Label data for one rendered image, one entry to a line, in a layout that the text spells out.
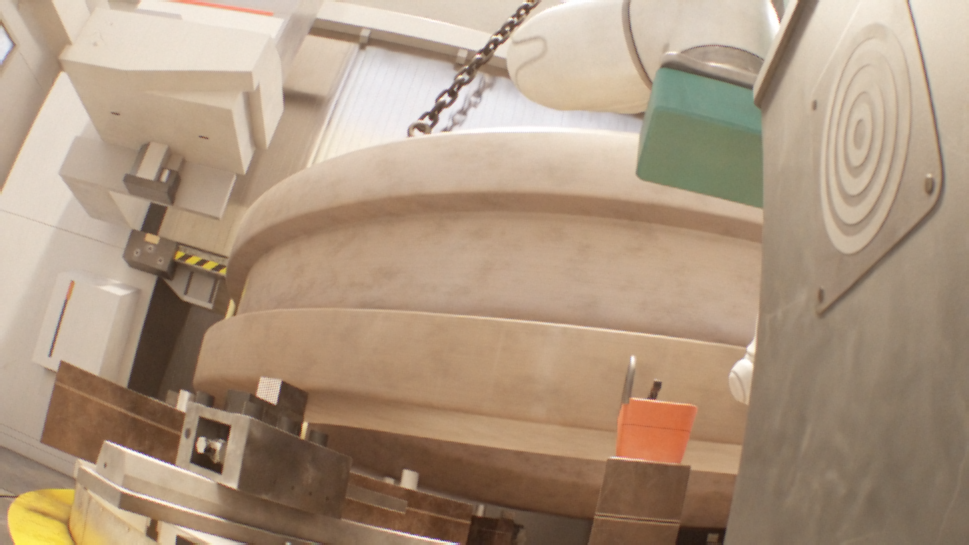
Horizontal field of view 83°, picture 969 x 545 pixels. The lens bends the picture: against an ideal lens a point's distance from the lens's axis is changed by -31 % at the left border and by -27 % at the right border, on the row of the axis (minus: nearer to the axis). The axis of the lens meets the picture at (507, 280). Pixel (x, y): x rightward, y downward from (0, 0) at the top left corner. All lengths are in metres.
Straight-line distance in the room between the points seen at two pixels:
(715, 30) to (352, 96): 4.97
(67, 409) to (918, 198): 2.98
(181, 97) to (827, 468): 3.69
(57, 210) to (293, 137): 2.17
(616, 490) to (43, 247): 5.16
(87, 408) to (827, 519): 2.92
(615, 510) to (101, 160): 4.10
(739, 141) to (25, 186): 5.79
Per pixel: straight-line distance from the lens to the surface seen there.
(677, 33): 0.85
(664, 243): 2.22
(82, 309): 5.02
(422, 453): 5.88
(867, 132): 0.30
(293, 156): 5.42
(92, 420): 3.04
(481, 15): 8.90
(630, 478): 1.15
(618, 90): 0.93
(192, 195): 4.38
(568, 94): 0.96
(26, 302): 5.72
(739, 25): 0.84
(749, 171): 0.81
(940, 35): 0.26
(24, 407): 5.55
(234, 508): 2.04
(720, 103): 0.75
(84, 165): 4.76
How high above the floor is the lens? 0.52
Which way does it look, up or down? 20 degrees up
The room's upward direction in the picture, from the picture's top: 12 degrees clockwise
